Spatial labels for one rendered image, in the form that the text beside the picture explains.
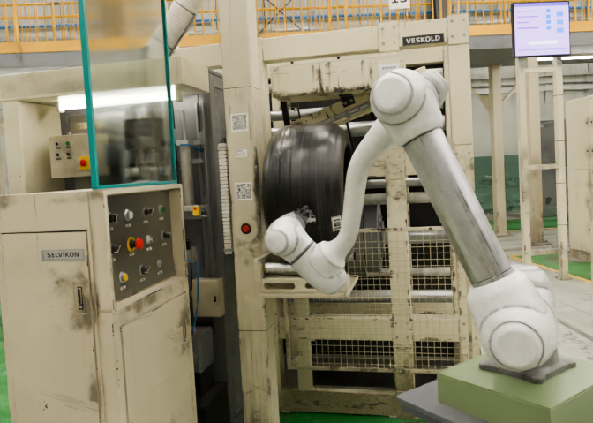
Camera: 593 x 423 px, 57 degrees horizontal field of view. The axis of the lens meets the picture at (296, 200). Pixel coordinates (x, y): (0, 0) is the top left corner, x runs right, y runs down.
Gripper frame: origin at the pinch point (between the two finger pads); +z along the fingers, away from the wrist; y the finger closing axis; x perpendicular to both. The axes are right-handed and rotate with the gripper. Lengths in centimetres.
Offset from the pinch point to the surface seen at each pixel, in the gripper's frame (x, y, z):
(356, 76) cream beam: -48, -16, 58
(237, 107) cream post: -39, 32, 31
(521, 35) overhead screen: -80, -147, 420
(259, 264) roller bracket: 23.3, 22.6, 10.1
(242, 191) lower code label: -4.2, 31.9, 25.5
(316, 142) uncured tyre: -23.5, -3.5, 14.9
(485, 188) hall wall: 194, -176, 1027
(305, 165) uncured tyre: -15.8, -0.1, 8.0
